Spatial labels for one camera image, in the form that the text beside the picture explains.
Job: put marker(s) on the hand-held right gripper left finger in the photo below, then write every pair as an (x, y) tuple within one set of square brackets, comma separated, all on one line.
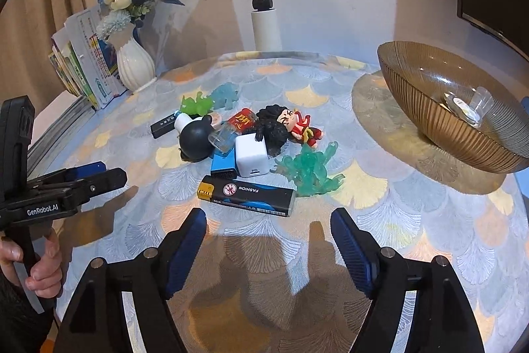
[(186, 253)]

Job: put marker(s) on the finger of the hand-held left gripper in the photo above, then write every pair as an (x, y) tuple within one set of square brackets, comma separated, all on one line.
[(89, 170), (103, 179)]

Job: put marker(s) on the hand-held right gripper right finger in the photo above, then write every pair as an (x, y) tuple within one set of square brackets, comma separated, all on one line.
[(351, 249)]

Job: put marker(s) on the black stick lighter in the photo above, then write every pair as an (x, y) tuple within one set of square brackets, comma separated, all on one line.
[(163, 126)]

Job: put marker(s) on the large rectangular lighter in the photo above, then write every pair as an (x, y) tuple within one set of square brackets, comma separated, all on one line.
[(248, 196)]

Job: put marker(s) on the green translucent spiky figure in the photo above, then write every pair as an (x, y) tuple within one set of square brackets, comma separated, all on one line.
[(310, 171)]

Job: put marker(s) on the small blue box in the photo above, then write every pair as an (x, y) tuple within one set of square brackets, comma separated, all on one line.
[(221, 165)]

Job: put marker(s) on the black round mouse toy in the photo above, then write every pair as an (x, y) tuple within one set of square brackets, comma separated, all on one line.
[(194, 140)]

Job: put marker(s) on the white cube charger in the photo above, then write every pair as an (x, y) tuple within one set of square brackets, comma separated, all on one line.
[(252, 156)]

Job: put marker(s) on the light green dinosaur figure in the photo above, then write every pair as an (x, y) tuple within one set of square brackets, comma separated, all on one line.
[(196, 105)]

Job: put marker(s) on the black gorilla figure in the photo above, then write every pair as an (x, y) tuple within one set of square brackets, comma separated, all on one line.
[(270, 138)]

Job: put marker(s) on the red lighter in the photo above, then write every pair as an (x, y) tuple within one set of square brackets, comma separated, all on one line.
[(241, 121)]

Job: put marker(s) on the amber glass bowl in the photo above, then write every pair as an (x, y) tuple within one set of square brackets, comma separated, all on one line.
[(413, 96)]

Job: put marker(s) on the person's left forearm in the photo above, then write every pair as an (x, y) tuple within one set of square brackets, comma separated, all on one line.
[(20, 320)]

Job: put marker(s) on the person's left hand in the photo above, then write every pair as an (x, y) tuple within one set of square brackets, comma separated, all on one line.
[(45, 274)]

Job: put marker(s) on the fan-patterned tablecloth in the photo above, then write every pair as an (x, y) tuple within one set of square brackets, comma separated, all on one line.
[(372, 220)]

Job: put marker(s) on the stack of grey magazines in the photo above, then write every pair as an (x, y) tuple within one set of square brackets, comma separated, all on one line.
[(62, 121)]

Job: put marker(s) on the thin white stick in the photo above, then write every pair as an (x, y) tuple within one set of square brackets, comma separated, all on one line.
[(144, 85)]

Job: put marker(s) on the row of upright booklets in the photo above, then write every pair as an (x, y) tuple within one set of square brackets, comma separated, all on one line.
[(82, 59)]

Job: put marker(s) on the white ribbed vase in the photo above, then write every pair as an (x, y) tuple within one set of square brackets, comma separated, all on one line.
[(134, 67)]

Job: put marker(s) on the red-clothed boy figure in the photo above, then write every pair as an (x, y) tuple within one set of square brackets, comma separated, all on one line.
[(303, 131)]

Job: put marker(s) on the teal dinosaur figure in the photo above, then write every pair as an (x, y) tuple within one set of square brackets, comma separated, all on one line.
[(225, 94)]

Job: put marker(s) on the pale round disc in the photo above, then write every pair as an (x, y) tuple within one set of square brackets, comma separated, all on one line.
[(461, 109)]

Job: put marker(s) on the clear plastic piece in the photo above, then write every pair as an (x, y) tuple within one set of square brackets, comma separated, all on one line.
[(482, 100)]

